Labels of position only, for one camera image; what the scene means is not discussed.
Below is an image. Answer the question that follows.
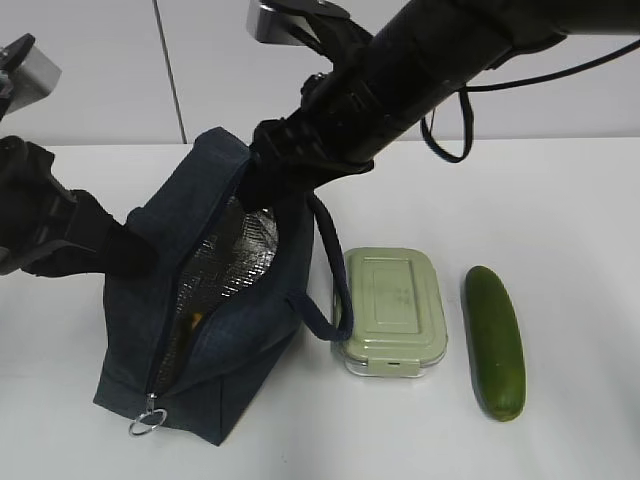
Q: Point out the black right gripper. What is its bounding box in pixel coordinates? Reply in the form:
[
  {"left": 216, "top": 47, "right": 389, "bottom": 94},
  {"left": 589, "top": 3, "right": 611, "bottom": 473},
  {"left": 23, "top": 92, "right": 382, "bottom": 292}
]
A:
[{"left": 236, "top": 69, "right": 375, "bottom": 212}]

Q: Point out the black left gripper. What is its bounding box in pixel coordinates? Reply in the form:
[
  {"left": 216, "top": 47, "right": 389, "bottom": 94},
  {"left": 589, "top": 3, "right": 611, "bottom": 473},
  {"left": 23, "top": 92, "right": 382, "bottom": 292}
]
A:
[{"left": 1, "top": 136, "right": 158, "bottom": 278}]

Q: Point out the yellow pear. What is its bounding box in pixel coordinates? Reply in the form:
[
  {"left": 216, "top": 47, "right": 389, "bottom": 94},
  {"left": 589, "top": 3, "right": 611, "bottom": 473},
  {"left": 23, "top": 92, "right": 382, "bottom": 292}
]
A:
[{"left": 181, "top": 312, "right": 204, "bottom": 335}]

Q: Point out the dark blue insulated lunch bag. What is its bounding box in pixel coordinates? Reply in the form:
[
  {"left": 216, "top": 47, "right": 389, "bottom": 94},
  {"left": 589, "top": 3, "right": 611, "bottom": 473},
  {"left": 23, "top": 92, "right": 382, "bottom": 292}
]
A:
[{"left": 94, "top": 127, "right": 354, "bottom": 445}]

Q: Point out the silver zipper pull ring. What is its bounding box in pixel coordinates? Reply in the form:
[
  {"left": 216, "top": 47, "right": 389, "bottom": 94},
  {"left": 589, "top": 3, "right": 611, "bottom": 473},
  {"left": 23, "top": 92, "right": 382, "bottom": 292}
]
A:
[{"left": 127, "top": 392, "right": 169, "bottom": 440}]

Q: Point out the green lidded food container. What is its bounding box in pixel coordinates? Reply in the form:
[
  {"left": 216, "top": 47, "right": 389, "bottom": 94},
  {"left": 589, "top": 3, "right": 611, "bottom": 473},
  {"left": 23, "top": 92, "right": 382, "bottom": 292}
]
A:
[{"left": 333, "top": 247, "right": 448, "bottom": 378}]

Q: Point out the green cucumber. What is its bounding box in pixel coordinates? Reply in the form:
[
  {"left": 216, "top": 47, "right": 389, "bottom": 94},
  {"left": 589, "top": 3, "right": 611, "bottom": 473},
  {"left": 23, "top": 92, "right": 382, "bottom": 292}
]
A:
[{"left": 461, "top": 265, "right": 527, "bottom": 422}]

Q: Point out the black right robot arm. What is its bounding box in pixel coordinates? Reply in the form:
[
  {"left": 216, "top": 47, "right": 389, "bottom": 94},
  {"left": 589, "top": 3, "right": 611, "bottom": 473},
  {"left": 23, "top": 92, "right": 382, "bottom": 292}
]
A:
[{"left": 238, "top": 1, "right": 639, "bottom": 210}]

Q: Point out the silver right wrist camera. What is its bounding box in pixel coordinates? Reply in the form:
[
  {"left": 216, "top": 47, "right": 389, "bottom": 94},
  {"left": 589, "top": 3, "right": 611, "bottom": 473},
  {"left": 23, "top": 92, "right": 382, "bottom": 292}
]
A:
[{"left": 246, "top": 0, "right": 350, "bottom": 46}]

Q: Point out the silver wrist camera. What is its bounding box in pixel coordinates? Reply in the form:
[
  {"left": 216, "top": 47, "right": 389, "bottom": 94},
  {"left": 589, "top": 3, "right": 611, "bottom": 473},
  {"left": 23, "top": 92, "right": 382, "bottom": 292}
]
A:
[
  {"left": 246, "top": 0, "right": 350, "bottom": 46},
  {"left": 1, "top": 33, "right": 62, "bottom": 119}
]

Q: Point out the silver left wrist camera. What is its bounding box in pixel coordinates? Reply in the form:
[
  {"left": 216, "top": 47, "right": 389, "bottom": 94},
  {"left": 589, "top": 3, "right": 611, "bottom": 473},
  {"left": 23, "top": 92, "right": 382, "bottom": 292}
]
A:
[{"left": 1, "top": 33, "right": 62, "bottom": 119}]

